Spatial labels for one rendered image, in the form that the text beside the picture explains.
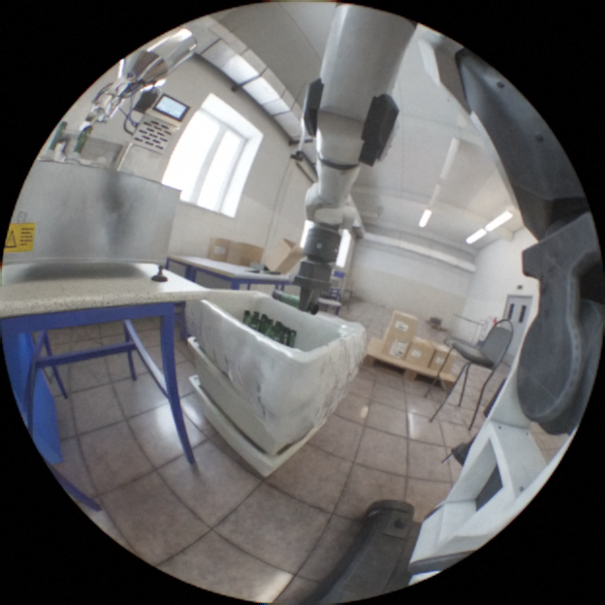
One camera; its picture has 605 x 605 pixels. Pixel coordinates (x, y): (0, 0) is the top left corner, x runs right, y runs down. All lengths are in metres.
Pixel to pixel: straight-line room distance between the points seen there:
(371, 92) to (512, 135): 0.14
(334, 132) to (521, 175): 0.22
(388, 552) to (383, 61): 0.99
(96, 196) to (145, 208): 0.15
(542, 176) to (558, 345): 0.13
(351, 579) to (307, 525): 0.33
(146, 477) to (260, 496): 0.48
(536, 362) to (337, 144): 0.33
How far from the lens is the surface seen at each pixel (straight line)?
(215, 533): 0.86
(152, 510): 0.92
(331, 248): 0.43
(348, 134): 0.28
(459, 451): 0.57
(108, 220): 0.55
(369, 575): 0.75
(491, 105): 0.24
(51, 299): 0.43
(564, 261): 0.20
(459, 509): 0.40
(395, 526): 0.79
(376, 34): 0.26
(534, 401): 0.21
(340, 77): 0.25
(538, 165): 0.20
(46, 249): 0.57
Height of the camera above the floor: 0.86
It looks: 10 degrees down
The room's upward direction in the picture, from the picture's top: 13 degrees clockwise
